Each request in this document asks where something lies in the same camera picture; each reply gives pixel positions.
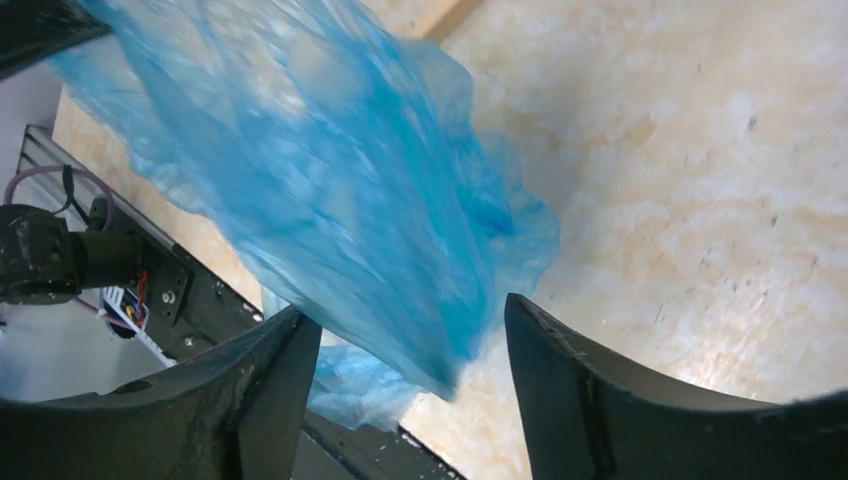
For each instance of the wooden clothes rack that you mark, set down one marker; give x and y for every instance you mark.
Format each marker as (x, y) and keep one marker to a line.
(443, 19)

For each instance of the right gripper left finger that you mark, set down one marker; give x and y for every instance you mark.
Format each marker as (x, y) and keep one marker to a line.
(232, 412)

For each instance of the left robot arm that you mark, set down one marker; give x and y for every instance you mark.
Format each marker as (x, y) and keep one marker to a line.
(52, 257)

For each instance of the blue plastic trash bag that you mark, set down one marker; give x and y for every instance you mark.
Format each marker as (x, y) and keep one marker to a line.
(342, 165)

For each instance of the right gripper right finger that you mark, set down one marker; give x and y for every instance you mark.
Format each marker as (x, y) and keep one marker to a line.
(589, 412)

